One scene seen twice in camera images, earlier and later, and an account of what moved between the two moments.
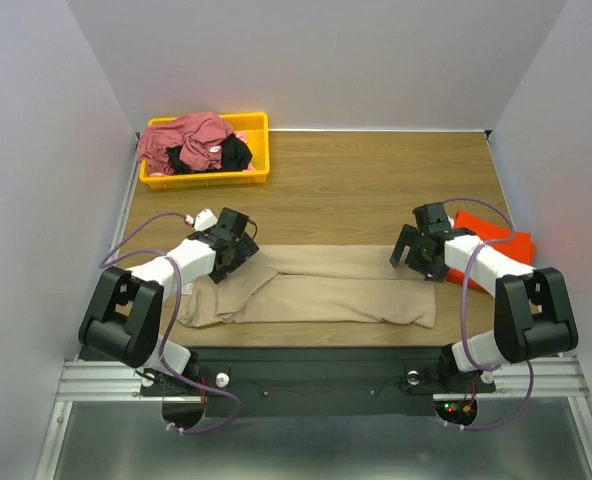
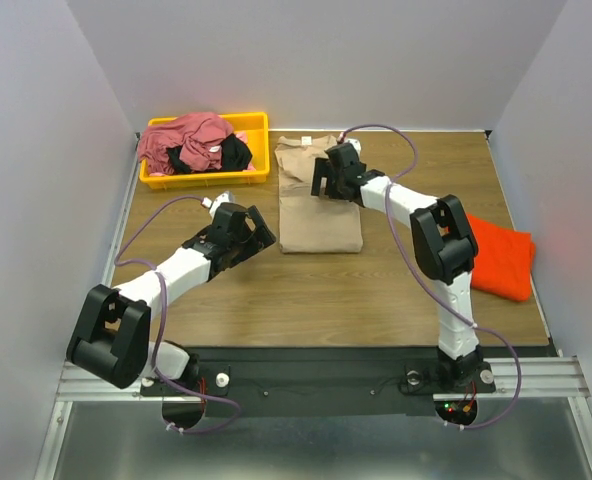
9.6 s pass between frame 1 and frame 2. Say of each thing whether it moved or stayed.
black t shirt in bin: stayed
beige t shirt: moved
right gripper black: moved
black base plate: stayed
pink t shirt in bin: stayed
